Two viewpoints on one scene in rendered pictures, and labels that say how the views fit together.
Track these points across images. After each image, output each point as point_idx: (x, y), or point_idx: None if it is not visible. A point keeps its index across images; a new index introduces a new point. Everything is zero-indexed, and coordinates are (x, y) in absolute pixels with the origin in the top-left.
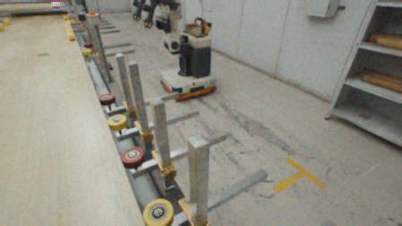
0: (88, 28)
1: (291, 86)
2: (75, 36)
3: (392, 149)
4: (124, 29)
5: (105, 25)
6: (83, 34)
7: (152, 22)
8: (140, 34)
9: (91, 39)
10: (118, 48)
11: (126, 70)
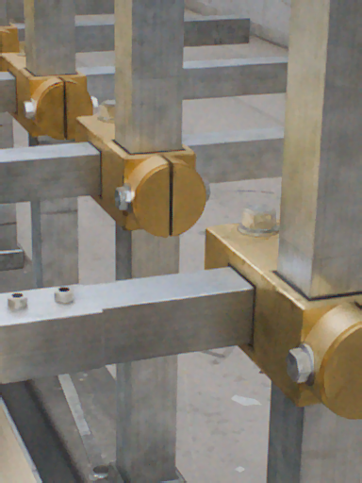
0: (339, 209)
1: None
2: (19, 362)
3: None
4: (86, 58)
5: (284, 88)
6: (165, 321)
7: (261, 28)
8: (205, 103)
9: (320, 427)
10: (86, 209)
11: (217, 464)
